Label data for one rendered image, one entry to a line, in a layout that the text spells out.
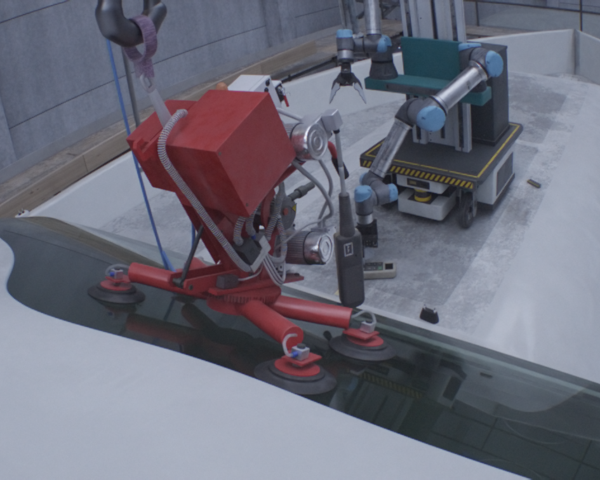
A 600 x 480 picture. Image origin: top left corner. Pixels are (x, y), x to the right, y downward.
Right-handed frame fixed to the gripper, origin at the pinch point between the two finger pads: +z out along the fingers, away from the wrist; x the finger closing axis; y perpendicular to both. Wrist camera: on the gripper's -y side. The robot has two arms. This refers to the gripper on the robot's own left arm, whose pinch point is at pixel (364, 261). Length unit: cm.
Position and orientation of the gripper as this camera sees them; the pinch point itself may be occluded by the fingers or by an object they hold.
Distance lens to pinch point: 252.0
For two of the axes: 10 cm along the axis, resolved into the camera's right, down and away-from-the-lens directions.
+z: 1.3, 8.7, 4.8
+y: 9.8, -0.4, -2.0
